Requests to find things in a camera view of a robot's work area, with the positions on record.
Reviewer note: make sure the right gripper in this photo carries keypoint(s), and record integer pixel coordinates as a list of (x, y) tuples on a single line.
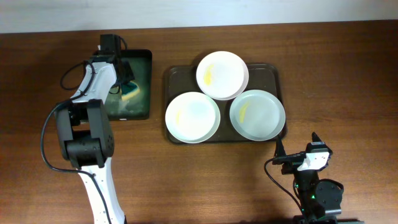
[(291, 163)]

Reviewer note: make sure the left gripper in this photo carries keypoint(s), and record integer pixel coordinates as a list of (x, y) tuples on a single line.
[(131, 77)]

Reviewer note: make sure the green yellow sponge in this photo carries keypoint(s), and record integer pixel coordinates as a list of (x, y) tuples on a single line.
[(129, 90)]

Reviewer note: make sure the white plate top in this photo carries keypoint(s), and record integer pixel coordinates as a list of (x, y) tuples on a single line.
[(222, 75)]

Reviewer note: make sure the white plate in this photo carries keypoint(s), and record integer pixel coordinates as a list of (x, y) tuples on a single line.
[(222, 75), (192, 117)]

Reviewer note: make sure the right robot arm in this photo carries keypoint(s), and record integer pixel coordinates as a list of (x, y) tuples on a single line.
[(319, 200)]

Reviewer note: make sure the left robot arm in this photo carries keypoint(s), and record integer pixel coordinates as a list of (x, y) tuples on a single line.
[(84, 131)]

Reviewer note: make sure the black water tray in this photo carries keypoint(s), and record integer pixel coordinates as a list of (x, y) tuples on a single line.
[(137, 107)]

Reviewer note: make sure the light blue plate right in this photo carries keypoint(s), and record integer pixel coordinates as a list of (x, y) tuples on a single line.
[(257, 115)]

